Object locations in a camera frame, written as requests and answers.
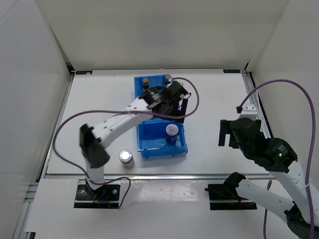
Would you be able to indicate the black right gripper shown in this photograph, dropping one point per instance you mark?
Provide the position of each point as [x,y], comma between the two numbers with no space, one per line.
[224,129]

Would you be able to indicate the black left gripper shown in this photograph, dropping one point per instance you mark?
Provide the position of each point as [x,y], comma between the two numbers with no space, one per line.
[176,120]

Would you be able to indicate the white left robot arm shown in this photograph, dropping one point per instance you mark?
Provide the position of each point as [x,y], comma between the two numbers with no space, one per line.
[95,139]

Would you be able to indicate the blue bin near compartment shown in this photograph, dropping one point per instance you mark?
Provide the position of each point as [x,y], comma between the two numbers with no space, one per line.
[151,139]

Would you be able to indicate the aluminium table frame rail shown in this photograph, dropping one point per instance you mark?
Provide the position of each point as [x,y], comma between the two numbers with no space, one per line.
[167,199]

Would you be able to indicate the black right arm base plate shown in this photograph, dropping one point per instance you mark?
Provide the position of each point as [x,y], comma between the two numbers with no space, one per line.
[222,198]

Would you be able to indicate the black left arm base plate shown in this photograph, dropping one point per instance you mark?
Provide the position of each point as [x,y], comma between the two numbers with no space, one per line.
[106,197]

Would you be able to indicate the yellow label bottle gold cap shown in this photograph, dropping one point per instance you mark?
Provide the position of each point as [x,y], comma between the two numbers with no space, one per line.
[168,80]

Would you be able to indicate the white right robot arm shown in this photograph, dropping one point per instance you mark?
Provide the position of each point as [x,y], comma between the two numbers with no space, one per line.
[301,211]

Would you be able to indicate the red label spice jar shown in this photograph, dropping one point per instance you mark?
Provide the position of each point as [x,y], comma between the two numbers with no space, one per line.
[126,158]
[171,133]

